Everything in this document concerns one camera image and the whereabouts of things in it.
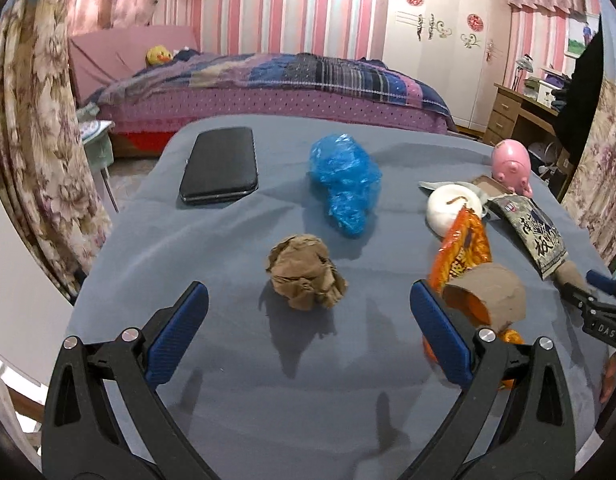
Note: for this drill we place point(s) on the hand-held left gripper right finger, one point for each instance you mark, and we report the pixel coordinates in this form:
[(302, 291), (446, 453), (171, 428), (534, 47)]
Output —
[(440, 332)]

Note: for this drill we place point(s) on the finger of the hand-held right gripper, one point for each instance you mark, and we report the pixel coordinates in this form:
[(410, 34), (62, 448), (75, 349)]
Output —
[(605, 284), (580, 300)]

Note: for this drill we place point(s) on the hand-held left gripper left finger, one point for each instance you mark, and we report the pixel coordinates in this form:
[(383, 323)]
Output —
[(180, 330)]

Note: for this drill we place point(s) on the tan paper scrap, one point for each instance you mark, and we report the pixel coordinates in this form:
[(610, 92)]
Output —
[(568, 275)]

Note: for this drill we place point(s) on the cardboard tube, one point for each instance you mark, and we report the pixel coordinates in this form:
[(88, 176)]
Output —
[(498, 290)]

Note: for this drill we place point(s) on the dark printed snack packet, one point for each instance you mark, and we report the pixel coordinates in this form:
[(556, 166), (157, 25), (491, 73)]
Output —
[(533, 235)]

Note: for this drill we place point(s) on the orange snack packet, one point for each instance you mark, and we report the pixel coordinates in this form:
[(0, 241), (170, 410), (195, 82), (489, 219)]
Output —
[(460, 250)]

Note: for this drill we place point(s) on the brown paper ball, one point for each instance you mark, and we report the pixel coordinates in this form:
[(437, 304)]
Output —
[(303, 270)]

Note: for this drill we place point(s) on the person's right hand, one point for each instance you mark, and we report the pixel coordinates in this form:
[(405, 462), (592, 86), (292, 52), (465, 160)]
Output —
[(614, 377)]

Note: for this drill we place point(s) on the floral curtain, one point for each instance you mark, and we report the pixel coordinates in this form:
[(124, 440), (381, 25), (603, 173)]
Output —
[(603, 185), (32, 135)]

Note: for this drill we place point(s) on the white round object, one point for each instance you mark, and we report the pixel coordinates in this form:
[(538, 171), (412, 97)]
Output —
[(448, 207)]

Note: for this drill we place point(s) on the brown phone case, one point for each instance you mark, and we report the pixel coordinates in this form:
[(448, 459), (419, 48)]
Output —
[(490, 186)]

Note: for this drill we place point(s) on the pink pig toy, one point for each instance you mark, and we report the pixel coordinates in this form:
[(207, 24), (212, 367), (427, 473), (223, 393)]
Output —
[(510, 160)]

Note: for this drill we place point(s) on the blue plastic bag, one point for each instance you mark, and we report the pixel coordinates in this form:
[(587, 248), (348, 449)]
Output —
[(345, 175)]

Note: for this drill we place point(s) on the black hanging cloth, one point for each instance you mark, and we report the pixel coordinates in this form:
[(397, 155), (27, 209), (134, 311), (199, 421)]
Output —
[(583, 95)]

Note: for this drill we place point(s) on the wooden desk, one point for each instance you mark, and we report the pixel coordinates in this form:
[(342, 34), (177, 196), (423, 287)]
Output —
[(508, 110)]

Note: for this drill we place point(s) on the small side table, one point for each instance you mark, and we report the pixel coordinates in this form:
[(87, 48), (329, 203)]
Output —
[(97, 145)]

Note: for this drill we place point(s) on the white box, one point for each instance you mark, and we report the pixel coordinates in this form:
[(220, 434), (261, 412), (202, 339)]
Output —
[(538, 91)]

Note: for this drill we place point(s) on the desk lamp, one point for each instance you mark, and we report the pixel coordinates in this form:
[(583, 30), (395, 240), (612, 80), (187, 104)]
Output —
[(524, 65)]

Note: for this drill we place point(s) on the purple bed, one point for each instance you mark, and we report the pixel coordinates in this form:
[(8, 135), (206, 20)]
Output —
[(288, 110)]

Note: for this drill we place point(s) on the white wardrobe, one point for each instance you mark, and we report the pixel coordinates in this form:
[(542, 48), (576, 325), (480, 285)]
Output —
[(448, 70)]

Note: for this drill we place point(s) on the yellow plush toy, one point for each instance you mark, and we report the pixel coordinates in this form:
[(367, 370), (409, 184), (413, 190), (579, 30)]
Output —
[(158, 55)]

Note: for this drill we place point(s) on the plaid purple blanket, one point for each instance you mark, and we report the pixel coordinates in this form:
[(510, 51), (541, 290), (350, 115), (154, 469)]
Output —
[(288, 72)]

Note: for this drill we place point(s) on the pink headboard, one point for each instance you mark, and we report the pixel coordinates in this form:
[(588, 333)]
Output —
[(112, 55)]

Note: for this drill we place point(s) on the small wall picture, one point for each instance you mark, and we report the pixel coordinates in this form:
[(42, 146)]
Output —
[(580, 37)]

